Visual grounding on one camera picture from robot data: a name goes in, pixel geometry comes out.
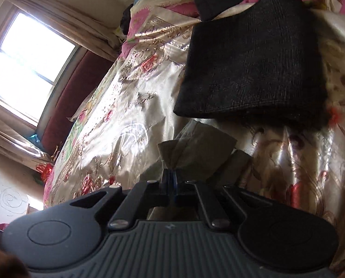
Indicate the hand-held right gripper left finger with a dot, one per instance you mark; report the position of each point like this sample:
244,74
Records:
165,179

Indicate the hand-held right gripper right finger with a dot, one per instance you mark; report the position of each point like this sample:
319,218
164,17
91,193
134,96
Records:
175,181

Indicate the green pants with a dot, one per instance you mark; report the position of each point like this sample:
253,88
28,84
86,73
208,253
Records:
195,144

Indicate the floral satin bedspread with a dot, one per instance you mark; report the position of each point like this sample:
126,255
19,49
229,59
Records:
126,107

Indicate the cream pillow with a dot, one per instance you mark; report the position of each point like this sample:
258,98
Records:
78,111

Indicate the red gift bag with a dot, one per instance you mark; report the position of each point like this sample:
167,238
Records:
43,172

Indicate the dark red headboard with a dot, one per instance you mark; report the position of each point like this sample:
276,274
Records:
71,92

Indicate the blue plastic bag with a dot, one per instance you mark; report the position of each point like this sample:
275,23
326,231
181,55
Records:
34,139

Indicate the folded black garment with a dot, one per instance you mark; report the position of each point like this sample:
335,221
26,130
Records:
253,63
218,0

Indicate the black bag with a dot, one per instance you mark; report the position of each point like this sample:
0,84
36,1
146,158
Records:
128,16

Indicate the window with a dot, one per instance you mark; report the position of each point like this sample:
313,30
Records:
27,58

